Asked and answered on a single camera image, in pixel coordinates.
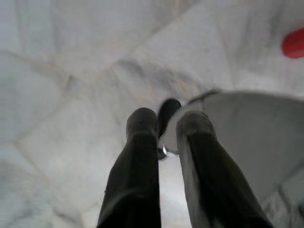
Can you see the red plastic stool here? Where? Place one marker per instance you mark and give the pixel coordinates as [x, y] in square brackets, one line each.
[294, 44]

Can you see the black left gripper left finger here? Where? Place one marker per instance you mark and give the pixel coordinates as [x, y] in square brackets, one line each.
[135, 166]

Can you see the grey robot leg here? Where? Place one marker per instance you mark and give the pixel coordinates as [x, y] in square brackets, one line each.
[249, 130]

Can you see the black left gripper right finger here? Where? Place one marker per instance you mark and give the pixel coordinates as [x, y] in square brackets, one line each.
[209, 171]

